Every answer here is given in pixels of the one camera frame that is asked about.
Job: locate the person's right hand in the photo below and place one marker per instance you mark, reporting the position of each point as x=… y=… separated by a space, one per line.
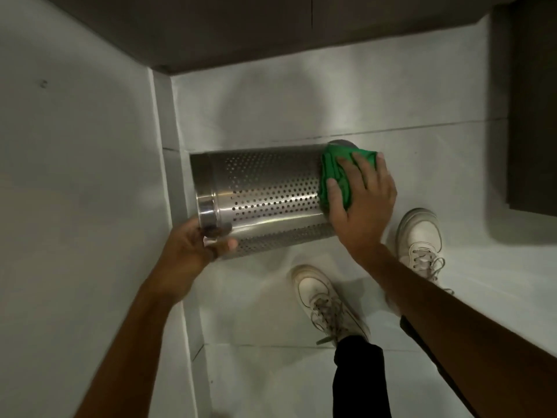
x=365 y=208

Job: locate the person's left hand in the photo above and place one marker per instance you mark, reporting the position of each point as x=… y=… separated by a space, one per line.
x=182 y=256

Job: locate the person's right thumb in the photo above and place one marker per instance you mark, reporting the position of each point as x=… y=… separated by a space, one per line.
x=336 y=200

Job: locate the person's right middle finger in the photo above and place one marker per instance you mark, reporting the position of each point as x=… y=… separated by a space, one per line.
x=363 y=169

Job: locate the person's left thumb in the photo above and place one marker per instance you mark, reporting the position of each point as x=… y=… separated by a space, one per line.
x=222 y=248

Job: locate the green cleaning cloth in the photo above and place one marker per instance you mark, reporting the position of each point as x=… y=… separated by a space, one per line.
x=337 y=169

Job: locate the perforated steel waste bin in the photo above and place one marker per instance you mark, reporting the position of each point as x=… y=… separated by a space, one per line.
x=265 y=195

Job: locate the person's left forearm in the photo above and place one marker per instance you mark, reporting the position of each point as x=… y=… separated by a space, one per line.
x=130 y=352

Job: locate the person's right forearm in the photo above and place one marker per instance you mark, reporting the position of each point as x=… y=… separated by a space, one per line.
x=457 y=330

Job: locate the person's right white sneaker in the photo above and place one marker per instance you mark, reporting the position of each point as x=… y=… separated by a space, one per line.
x=421 y=243

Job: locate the person's white sneaker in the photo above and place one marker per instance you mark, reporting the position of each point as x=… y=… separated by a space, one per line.
x=421 y=243
x=326 y=306

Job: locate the person's left white sneaker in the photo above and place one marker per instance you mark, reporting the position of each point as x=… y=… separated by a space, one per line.
x=326 y=306

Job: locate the person's left black trouser leg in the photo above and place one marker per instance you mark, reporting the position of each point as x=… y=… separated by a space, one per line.
x=361 y=378

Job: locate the dark wooden cabinet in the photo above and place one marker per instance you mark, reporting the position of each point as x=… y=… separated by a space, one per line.
x=533 y=104

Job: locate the dark wall cabinet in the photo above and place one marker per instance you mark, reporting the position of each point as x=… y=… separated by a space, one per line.
x=269 y=26

